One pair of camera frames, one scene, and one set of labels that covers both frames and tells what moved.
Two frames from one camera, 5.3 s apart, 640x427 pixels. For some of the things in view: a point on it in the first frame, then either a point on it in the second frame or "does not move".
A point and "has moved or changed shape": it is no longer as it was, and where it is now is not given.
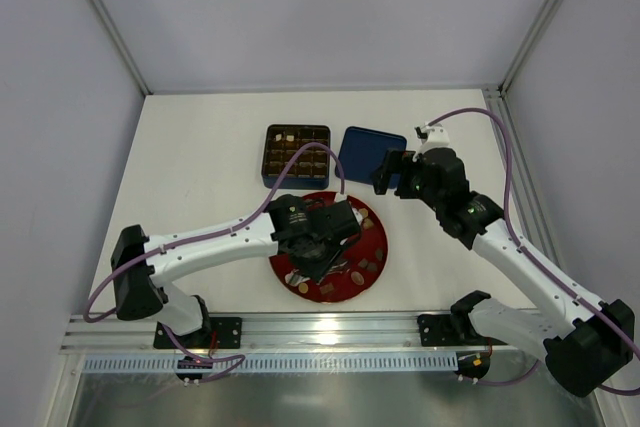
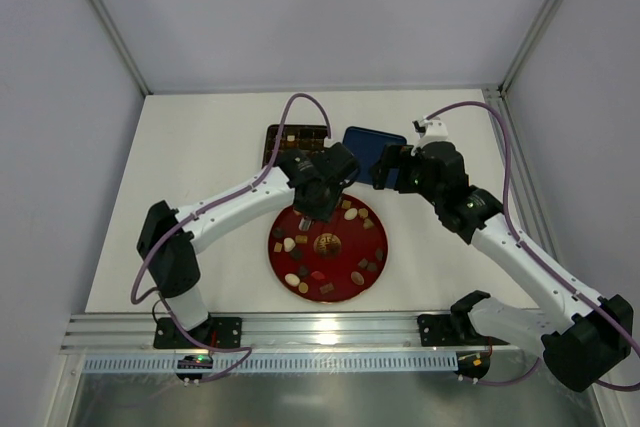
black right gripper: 395,171 does not move
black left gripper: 329,257 -> 317,206
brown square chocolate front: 326,288 does not move
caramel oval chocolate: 357,278 does not move
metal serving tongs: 294,278 has moved or changed shape
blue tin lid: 364,150 does not move
